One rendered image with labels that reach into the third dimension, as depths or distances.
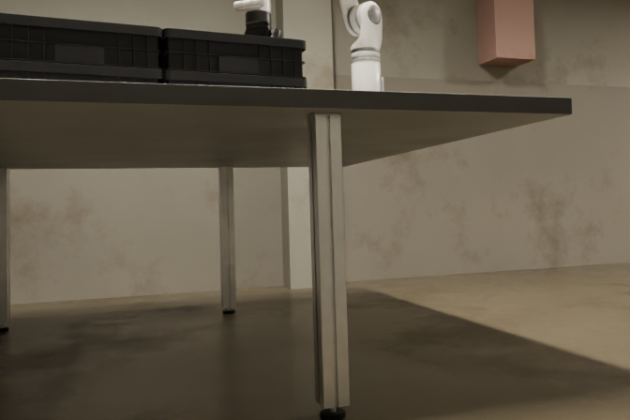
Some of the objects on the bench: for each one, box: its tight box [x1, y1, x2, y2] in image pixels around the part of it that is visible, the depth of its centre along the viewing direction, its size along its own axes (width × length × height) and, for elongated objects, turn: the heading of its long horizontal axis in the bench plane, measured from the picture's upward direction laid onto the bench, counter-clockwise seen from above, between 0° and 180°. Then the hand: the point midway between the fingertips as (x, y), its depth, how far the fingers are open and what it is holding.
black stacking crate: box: [161, 70, 308, 89], centre depth 172 cm, size 40×30×12 cm
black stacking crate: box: [0, 59, 163, 83], centre depth 157 cm, size 40×30×12 cm
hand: (259, 62), depth 171 cm, fingers open, 5 cm apart
